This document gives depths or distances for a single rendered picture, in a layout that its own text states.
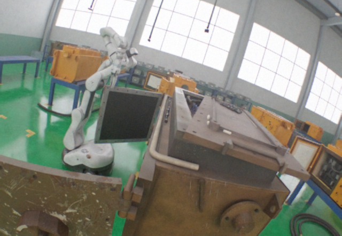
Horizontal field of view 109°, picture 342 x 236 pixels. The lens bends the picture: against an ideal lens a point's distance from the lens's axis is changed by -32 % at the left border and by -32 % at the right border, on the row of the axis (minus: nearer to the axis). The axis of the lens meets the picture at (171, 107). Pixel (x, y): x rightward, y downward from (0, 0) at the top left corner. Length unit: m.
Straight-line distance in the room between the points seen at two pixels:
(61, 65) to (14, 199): 3.84
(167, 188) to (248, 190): 0.29
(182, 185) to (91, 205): 0.30
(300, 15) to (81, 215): 14.18
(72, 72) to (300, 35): 13.06
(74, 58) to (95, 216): 3.73
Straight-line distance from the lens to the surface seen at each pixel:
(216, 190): 0.65
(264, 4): 12.48
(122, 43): 1.51
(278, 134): 4.58
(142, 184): 0.51
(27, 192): 0.54
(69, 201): 0.52
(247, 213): 0.72
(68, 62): 4.16
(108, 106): 1.61
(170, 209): 0.69
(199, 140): 0.52
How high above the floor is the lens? 1.52
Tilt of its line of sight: 13 degrees down
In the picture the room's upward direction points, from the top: 18 degrees clockwise
